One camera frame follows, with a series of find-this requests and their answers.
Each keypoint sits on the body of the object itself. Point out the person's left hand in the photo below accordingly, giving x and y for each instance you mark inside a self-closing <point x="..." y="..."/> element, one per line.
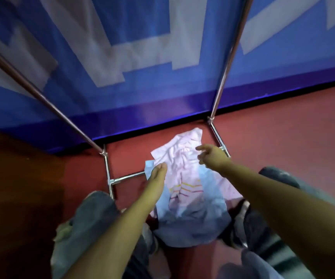
<point x="157" y="180"/>

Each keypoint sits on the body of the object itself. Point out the person's right hand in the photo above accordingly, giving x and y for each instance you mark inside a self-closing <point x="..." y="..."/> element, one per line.
<point x="212" y="156"/>

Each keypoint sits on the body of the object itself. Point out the white pink patterned towel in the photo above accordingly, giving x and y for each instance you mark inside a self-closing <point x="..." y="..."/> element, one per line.
<point x="182" y="159"/>

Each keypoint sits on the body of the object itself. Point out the light blue towel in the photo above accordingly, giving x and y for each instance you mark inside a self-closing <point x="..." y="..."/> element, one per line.
<point x="196" y="223"/>

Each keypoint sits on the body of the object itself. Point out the metal rack frame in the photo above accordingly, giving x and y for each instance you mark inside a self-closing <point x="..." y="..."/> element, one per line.
<point x="39" y="95"/>

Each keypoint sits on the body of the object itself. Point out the person's right forearm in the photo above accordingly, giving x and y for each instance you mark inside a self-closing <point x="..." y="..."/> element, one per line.
<point x="286" y="209"/>

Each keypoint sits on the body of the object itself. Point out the person's left forearm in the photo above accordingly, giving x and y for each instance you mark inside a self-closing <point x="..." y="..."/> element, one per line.
<point x="115" y="244"/>

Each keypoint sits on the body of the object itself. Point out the person's left leg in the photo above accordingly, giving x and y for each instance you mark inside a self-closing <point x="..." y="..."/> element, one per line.
<point x="89" y="223"/>

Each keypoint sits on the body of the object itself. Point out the person's leg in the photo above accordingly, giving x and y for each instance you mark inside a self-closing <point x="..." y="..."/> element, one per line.
<point x="89" y="223"/>
<point x="272" y="246"/>

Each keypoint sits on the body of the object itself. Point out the person's right leg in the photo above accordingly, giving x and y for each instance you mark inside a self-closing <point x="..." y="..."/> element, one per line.
<point x="272" y="246"/>

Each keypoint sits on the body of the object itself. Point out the grey sneaker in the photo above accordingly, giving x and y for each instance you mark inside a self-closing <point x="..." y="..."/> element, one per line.
<point x="151" y="238"/>
<point x="238" y="220"/>

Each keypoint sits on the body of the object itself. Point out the blue white printed banner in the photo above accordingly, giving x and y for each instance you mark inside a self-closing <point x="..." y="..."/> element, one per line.
<point x="126" y="55"/>

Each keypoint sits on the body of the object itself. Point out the brown wooden cabinet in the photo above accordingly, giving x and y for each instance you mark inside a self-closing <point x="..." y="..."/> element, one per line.
<point x="13" y="206"/>

